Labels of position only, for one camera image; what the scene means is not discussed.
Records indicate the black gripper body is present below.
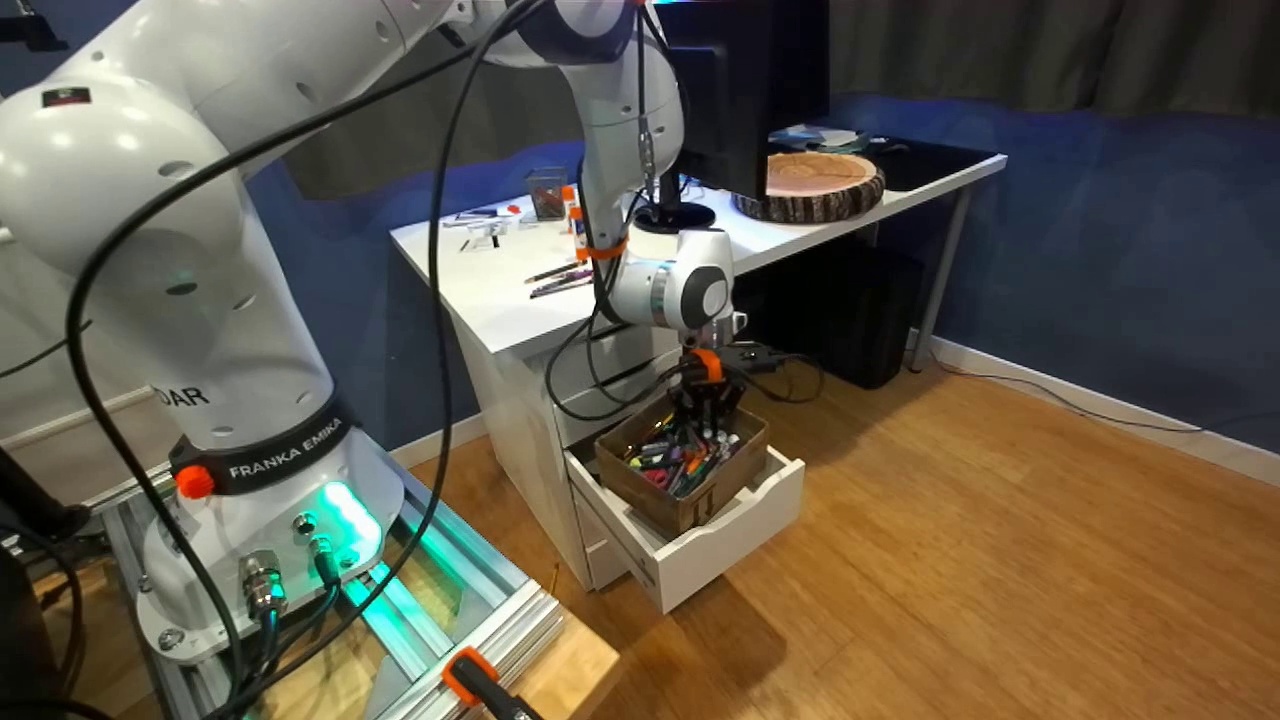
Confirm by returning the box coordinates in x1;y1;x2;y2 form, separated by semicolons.
680;341;728;399

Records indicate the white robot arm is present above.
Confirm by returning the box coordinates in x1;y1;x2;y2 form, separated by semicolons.
0;0;733;664

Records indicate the open white drawer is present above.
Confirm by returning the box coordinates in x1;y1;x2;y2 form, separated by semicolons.
566;424;813;614

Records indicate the cardboard box of pens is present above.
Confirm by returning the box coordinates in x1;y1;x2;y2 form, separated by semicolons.
598;399;767;537

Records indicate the black box under desk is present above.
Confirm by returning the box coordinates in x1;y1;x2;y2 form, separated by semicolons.
735;236;926;387

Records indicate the white desk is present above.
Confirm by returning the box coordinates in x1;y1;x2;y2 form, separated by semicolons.
389;135;1011;591

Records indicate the black pen on desk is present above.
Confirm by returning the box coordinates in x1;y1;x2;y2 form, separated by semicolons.
524;264;593;282

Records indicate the round wooden slab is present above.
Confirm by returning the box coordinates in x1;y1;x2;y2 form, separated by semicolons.
735;152;883;222

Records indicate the black computer monitor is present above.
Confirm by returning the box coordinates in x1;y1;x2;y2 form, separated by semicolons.
639;0;832;231

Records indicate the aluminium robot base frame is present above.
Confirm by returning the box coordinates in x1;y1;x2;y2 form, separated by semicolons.
103;475;566;720

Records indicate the orange black clamp handle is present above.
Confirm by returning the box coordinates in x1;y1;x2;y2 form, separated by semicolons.
441;649;546;720

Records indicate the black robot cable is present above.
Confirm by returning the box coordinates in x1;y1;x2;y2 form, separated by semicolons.
59;0;536;710

